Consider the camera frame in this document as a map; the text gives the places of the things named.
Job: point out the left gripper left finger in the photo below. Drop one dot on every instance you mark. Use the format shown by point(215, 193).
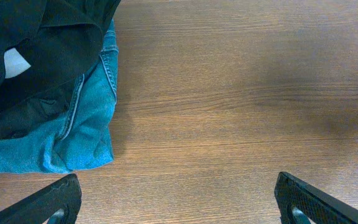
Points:
point(58, 202)

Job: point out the black t-shirt with logo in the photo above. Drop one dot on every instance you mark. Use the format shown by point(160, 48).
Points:
point(43, 45)

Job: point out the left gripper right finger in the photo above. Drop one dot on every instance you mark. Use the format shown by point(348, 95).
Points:
point(300, 202)

